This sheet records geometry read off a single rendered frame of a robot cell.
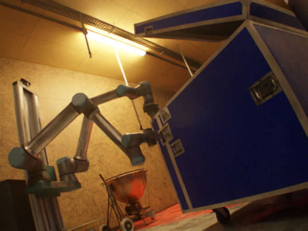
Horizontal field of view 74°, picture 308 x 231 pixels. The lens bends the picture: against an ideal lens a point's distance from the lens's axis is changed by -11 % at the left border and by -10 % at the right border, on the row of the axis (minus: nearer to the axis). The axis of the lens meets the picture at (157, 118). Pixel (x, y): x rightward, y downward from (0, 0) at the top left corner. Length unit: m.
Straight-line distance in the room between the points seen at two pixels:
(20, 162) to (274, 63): 1.63
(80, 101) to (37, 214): 0.99
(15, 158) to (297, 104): 1.71
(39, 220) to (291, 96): 1.91
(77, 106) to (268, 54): 1.24
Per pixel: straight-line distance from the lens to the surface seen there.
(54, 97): 4.37
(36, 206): 2.05
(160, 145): 1.83
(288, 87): 1.05
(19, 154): 1.75
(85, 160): 2.40
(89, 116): 1.77
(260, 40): 1.12
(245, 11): 1.18
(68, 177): 2.27
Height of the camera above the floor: 0.38
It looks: 18 degrees up
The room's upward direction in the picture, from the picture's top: 20 degrees counter-clockwise
